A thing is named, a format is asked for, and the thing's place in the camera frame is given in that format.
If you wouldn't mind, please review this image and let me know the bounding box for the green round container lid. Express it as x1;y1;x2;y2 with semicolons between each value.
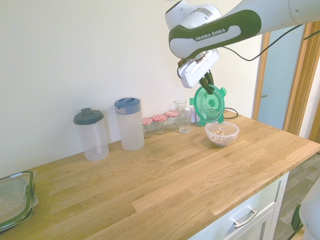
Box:
188;84;227;128

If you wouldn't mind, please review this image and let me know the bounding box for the clear drinking glass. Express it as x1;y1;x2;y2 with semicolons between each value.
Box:
178;106;193;134
173;99;188;126

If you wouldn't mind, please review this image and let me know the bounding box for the clear pitcher dark grey lid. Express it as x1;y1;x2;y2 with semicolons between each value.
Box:
73;107;110;162

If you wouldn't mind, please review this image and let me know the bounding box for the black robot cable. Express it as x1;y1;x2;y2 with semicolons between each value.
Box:
221;23;320;62

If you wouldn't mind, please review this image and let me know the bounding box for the hint water bottle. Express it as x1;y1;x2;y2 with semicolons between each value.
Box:
191;106;201;127

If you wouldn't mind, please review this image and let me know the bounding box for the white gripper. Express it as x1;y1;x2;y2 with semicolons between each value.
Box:
177;48;221;95

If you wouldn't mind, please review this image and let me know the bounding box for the wooden door frame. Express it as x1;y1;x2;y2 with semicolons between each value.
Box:
252;22;320;145

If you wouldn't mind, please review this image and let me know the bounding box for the clear food bowl with nuts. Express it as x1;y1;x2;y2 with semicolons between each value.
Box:
204;121;240;148

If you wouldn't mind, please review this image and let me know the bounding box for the glass jar red checked lid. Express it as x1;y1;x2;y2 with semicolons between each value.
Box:
164;110;180;130
142;117;154;139
151;114;167;136

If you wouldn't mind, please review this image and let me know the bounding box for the frosted glass door panel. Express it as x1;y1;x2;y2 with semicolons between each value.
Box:
258;24;306;131

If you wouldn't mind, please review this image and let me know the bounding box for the silver drawer handle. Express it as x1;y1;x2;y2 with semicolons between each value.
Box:
230;208;259;229

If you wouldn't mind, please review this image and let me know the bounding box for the rectangular container green-rimmed lid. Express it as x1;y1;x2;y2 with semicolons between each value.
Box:
0;170;40;232

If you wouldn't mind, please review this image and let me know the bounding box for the white cabinet drawer front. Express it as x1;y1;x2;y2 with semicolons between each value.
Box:
189;172;291;240

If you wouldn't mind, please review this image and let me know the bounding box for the clear pitcher blue lid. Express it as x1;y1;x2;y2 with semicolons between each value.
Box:
114;97;145;152

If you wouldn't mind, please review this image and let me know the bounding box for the black kettle base cable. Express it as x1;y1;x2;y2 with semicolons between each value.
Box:
223;107;240;120

